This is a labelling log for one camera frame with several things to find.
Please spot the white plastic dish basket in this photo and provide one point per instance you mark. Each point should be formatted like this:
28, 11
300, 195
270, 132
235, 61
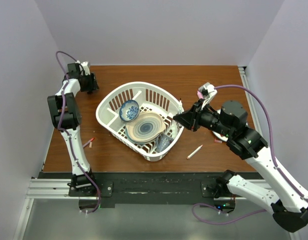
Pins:
150, 98

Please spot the aluminium frame rail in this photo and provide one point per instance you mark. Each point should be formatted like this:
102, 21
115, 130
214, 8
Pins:
39, 189

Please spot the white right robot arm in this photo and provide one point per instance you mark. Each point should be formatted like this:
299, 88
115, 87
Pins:
287, 201

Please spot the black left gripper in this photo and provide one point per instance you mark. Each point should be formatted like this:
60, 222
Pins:
93, 85

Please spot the watermelon pattern plate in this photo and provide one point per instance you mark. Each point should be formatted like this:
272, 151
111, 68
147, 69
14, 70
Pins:
220, 137

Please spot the blue glass cup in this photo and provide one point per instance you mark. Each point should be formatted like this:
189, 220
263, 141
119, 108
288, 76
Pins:
162, 142

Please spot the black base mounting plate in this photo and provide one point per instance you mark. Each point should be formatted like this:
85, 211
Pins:
155, 188

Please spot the white black marker pen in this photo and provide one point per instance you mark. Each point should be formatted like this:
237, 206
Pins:
180, 106

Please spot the beige blue ringed plate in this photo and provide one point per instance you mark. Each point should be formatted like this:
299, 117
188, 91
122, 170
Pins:
147, 126

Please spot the blue patterned small bowl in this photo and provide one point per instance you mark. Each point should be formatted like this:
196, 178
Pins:
129, 111

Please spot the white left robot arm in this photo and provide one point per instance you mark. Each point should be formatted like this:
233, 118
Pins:
66, 118

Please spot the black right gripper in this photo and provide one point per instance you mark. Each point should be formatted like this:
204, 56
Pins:
191, 119

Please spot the white red tipped pen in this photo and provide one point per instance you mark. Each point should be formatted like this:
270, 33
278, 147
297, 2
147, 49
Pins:
194, 152

